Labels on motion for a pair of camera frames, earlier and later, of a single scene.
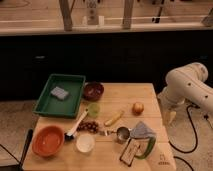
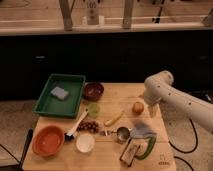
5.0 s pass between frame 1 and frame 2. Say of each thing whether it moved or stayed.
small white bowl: stayed
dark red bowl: stayed
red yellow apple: stayed
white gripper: moved
